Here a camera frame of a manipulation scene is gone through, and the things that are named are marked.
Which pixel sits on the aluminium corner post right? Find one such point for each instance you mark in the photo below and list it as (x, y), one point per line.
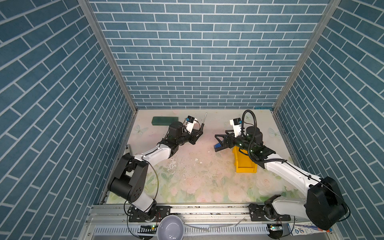
(318, 30)

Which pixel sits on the aluminium corner post left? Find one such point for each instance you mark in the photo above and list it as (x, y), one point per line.
(92, 20)

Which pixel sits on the aluminium front rail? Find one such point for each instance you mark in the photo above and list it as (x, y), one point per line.
(204, 213)

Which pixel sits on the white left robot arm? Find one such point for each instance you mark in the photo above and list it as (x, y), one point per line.
(129, 178)

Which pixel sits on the screwdriver with metal shaft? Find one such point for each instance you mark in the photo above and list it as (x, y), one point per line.
(204, 119)

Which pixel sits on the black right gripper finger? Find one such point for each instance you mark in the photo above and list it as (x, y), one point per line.
(223, 137)
(224, 147)

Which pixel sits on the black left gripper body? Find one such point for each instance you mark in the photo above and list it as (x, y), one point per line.
(183, 138)

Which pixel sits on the yellow plastic bin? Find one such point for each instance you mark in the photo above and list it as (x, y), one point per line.
(243, 164)

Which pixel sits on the grey round bowl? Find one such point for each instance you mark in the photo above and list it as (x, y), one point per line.
(170, 228)

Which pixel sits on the green plastic case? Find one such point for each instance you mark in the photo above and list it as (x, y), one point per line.
(164, 121)

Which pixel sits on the aluminium corner post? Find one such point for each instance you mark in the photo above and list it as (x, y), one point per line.
(92, 20)
(318, 30)

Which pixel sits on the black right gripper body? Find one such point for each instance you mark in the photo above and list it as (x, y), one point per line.
(235, 141)

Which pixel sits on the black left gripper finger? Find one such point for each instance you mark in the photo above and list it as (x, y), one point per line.
(201, 128)
(195, 138)

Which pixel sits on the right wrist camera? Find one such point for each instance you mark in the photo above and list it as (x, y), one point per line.
(237, 126)

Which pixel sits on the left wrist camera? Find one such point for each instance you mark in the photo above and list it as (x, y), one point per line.
(190, 122)

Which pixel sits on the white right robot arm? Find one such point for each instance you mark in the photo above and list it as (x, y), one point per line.
(322, 202)

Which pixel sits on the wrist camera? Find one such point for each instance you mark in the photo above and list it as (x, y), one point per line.
(237, 126)
(190, 122)

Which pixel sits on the blue object in gripper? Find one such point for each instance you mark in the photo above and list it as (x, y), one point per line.
(218, 147)

